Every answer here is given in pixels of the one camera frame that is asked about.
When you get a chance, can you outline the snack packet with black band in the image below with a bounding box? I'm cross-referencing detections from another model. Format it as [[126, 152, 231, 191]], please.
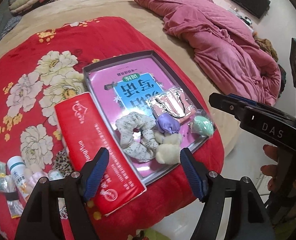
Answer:
[[4, 175, 23, 219]]

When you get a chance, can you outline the small green tissue pack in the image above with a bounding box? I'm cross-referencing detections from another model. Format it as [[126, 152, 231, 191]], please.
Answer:
[[48, 170, 64, 181]]

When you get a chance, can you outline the leopard print scrunchie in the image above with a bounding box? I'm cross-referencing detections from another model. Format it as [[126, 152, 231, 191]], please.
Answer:
[[53, 150, 73, 177]]

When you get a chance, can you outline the pink plush bunny keychain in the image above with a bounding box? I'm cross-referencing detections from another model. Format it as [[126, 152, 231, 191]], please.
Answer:
[[23, 164, 48, 193]]

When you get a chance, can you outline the person's right hand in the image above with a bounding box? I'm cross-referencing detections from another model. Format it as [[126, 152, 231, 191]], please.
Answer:
[[260, 144, 278, 192]]

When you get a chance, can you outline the pink quilted duvet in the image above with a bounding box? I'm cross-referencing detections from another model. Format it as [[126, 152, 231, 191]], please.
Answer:
[[134, 0, 281, 106]]

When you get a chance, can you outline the green sponge in plastic bag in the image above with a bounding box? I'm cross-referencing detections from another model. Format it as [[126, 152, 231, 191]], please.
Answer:
[[188, 109, 215, 137]]

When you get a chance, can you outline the brown clothes pile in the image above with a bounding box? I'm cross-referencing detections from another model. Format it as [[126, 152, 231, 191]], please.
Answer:
[[252, 32, 278, 62]]

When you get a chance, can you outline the white supplement bottle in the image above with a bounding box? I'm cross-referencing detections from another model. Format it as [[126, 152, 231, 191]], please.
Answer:
[[7, 156, 32, 202]]

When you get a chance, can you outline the pink item in clear packet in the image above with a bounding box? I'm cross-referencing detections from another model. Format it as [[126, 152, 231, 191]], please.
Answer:
[[147, 87, 197, 124]]

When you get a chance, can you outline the purple scrunchie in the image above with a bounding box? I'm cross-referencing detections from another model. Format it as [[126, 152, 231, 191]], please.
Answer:
[[155, 113, 180, 134]]

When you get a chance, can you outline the grey box with pink book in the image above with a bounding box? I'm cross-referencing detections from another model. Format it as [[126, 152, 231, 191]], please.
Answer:
[[82, 50, 214, 186]]

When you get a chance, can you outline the cream fluffy scrunchie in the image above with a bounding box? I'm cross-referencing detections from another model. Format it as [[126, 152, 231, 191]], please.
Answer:
[[154, 131, 183, 165]]

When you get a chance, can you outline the red tissue box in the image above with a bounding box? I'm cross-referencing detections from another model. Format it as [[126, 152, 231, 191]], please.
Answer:
[[54, 92, 146, 216]]

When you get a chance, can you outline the floral white scrunchie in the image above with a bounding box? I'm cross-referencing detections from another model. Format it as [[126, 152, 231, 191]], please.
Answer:
[[115, 112, 159, 163]]

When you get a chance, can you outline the folded blankets stack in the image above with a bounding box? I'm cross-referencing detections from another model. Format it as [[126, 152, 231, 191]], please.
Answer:
[[9, 0, 44, 15]]

